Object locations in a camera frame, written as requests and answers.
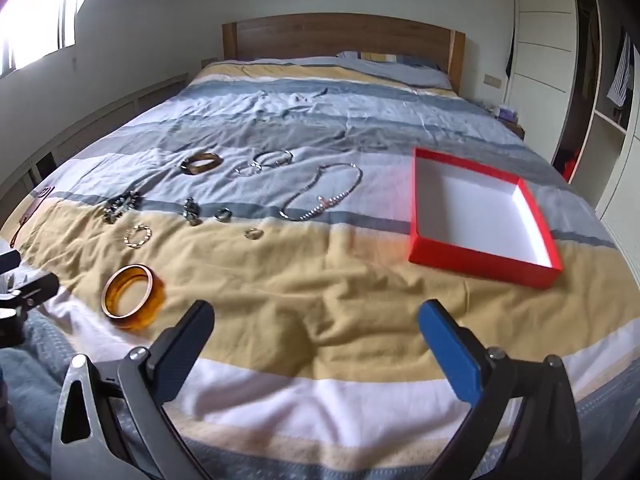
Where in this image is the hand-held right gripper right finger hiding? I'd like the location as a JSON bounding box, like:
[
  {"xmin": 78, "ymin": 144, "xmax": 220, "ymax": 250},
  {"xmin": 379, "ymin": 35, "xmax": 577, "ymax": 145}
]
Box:
[{"xmin": 417, "ymin": 299, "xmax": 583, "ymax": 480}]

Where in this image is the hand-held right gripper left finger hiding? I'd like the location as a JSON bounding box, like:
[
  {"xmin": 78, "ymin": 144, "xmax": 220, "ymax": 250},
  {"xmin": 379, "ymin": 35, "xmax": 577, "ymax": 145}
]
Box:
[{"xmin": 51, "ymin": 300, "xmax": 216, "ymax": 480}]

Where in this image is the amber translucent bangle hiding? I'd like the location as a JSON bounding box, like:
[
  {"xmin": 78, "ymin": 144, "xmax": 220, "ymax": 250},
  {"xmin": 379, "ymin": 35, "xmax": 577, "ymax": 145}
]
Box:
[{"xmin": 101, "ymin": 264, "xmax": 166, "ymax": 332}]

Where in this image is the twisted silver bracelet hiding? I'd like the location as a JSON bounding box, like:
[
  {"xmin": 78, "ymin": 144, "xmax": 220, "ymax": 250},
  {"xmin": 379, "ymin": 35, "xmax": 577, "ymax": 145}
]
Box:
[{"xmin": 124, "ymin": 224, "xmax": 152, "ymax": 250}]

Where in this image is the dark beaded bracelet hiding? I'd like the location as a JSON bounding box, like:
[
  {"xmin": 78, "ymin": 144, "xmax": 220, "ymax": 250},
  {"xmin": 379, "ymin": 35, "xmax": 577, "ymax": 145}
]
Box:
[{"xmin": 102, "ymin": 191, "xmax": 143, "ymax": 224}]

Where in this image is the red shallow box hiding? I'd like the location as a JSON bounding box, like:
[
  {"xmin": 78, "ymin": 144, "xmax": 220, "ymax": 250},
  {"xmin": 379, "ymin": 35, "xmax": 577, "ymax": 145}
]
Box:
[{"xmin": 408, "ymin": 147, "xmax": 563, "ymax": 290}]

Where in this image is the silver bead necklace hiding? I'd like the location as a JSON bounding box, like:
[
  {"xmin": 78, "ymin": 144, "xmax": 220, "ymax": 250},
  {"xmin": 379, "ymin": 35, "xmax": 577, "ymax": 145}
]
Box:
[{"xmin": 280, "ymin": 162, "xmax": 363, "ymax": 222}]

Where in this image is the blue denim cloth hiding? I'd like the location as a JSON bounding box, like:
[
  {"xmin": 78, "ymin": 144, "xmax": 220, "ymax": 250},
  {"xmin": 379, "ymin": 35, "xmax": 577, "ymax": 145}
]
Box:
[{"xmin": 0, "ymin": 310, "xmax": 66, "ymax": 480}]

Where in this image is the striped duvet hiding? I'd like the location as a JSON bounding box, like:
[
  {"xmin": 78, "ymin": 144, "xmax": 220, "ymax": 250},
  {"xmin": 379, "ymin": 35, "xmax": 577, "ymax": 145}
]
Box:
[{"xmin": 10, "ymin": 57, "xmax": 640, "ymax": 480}]

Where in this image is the dark brown bangle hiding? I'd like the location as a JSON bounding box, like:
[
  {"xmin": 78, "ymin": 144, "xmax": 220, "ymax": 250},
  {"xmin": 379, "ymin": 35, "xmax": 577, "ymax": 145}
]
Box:
[{"xmin": 180, "ymin": 151, "xmax": 222, "ymax": 177}]

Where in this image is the silver bangle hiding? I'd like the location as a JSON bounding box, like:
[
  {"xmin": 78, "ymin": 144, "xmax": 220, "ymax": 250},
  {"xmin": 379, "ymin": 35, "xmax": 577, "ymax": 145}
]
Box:
[{"xmin": 252, "ymin": 149, "xmax": 294, "ymax": 168}]

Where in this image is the wooden bedside table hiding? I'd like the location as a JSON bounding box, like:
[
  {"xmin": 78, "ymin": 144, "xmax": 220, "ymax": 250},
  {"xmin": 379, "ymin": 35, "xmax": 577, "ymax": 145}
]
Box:
[{"xmin": 492, "ymin": 105, "xmax": 526, "ymax": 141}]

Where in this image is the window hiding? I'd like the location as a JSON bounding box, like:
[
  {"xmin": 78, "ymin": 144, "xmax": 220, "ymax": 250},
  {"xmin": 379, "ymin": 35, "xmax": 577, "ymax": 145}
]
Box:
[{"xmin": 0, "ymin": 0, "xmax": 96, "ymax": 78}]

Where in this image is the grey pillow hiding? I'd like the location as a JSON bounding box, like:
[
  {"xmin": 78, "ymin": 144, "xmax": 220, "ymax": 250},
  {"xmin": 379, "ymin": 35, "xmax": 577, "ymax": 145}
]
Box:
[{"xmin": 336, "ymin": 51, "xmax": 453, "ymax": 88}]

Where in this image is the white wardrobe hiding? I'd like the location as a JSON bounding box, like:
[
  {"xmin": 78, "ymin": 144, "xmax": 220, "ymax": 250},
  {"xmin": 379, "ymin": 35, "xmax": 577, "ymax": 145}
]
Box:
[{"xmin": 502, "ymin": 0, "xmax": 640, "ymax": 221}]

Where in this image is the wooden headboard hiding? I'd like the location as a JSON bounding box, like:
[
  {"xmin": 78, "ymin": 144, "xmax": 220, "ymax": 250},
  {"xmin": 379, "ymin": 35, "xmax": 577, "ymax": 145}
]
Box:
[{"xmin": 221, "ymin": 13, "xmax": 466, "ymax": 96}]

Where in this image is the striped hanging garment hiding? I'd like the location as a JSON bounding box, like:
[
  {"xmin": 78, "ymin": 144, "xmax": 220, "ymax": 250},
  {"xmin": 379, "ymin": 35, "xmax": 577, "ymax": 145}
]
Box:
[{"xmin": 606, "ymin": 35, "xmax": 633, "ymax": 108}]

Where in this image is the brown leather strap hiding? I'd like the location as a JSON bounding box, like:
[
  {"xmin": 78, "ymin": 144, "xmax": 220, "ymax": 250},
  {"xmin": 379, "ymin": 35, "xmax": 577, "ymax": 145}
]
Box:
[{"xmin": 10, "ymin": 185, "xmax": 56, "ymax": 248}]

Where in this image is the low beige wall cabinet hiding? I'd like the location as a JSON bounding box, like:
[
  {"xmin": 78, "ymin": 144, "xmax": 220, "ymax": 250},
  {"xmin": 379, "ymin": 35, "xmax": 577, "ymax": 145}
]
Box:
[{"xmin": 0, "ymin": 74, "xmax": 188, "ymax": 206}]

